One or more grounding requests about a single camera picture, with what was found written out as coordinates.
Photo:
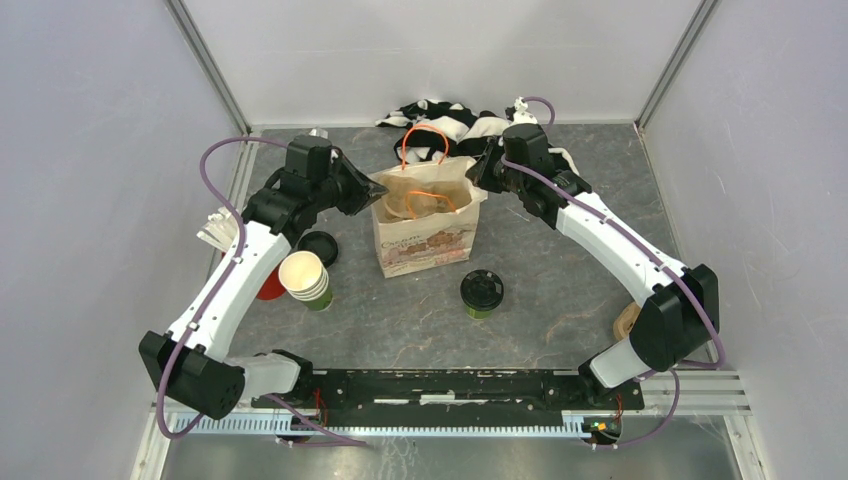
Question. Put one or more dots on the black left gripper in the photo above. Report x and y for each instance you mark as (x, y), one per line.
(363, 189)

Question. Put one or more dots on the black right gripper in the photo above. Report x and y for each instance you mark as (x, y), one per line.
(479, 173)

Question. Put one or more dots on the brown paper takeout bag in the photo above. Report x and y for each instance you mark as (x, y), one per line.
(411, 246)

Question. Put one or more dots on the white slotted cable duct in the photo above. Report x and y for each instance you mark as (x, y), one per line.
(285, 424)

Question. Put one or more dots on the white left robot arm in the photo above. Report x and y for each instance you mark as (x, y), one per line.
(190, 363)

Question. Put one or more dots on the green paper coffee cup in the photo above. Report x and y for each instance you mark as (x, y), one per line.
(477, 314)

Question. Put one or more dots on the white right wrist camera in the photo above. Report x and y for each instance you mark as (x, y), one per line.
(519, 113)

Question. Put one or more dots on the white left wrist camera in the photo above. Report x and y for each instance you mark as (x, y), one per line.
(319, 132)

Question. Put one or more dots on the red cup straw holder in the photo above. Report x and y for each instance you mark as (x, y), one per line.
(272, 288)

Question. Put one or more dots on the aluminium frame rail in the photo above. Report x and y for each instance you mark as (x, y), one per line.
(189, 322)

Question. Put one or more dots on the stack of green paper cups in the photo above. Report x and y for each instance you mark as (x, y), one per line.
(305, 278)

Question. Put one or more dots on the white wrapped straw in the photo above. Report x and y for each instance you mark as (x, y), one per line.
(220, 231)

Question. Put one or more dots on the black plastic cup lid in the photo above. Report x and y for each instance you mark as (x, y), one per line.
(482, 290)

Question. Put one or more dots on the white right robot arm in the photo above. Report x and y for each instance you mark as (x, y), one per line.
(679, 305)

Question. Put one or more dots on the brown pulp cup carrier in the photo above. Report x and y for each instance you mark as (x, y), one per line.
(410, 199)
(625, 321)

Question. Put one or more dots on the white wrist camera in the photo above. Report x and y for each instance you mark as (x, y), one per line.
(519, 113)
(319, 132)

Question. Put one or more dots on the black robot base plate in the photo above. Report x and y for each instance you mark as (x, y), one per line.
(458, 397)

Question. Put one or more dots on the black white striped cloth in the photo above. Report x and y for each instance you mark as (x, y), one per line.
(438, 128)

